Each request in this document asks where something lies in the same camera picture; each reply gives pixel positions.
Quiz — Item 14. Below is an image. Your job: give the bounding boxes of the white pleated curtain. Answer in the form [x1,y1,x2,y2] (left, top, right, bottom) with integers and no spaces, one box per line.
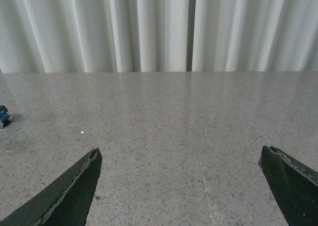
[0,0,318,73]

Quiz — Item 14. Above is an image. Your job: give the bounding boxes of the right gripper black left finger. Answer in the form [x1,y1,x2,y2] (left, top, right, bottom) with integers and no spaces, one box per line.
[0,148,102,226]

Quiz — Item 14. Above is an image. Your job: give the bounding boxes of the blue button switch base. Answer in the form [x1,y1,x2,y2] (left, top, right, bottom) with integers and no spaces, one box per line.
[0,105,13,129]

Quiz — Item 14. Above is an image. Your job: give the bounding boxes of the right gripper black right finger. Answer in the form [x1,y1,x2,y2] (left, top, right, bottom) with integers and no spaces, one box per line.
[258,146,318,226]

